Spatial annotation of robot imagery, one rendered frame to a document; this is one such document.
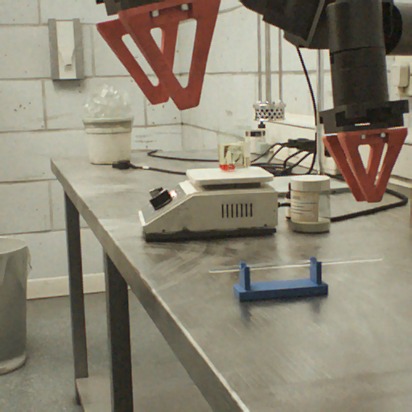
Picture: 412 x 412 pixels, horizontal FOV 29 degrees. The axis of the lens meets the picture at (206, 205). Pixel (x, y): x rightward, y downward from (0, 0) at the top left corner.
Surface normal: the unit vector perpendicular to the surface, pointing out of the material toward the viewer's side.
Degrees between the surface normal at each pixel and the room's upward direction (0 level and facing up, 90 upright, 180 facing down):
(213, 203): 90
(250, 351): 0
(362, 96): 84
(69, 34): 90
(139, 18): 111
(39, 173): 90
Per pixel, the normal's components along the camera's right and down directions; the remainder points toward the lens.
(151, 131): 0.26, 0.16
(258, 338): -0.03, -0.99
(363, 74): -0.08, 0.07
